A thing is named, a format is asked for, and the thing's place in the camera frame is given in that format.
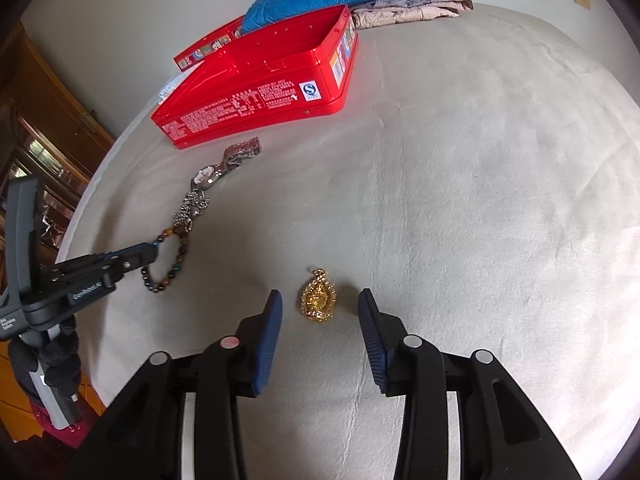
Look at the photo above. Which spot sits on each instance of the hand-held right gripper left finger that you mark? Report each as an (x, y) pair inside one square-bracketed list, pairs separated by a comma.
[(267, 340)]

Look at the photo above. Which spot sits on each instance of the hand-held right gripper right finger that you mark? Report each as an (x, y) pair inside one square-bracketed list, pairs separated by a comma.
[(372, 340)]

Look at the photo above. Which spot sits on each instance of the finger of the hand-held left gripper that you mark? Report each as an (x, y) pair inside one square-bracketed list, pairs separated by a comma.
[(135, 250), (132, 266)]

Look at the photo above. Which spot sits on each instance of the gold pendant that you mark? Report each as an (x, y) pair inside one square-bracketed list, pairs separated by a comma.
[(317, 300)]

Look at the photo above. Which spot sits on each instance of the red tin box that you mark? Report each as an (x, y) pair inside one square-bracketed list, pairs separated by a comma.
[(260, 95)]

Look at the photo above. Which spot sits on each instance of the person's left hand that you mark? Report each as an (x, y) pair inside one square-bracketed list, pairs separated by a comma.
[(62, 360)]

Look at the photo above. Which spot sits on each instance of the maroon clothing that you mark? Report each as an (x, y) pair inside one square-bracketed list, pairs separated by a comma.
[(70, 425)]

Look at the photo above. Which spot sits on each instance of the wooden cabinet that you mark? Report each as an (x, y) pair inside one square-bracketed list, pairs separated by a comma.
[(45, 125)]

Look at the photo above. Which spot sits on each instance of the white lace cloth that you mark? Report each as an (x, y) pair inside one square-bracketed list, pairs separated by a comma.
[(172, 87)]

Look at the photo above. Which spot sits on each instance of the red tin lid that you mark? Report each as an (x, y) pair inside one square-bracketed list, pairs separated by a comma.
[(205, 50)]

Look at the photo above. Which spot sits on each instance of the folded patterned cloth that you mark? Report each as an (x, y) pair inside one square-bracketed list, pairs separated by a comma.
[(420, 7)]

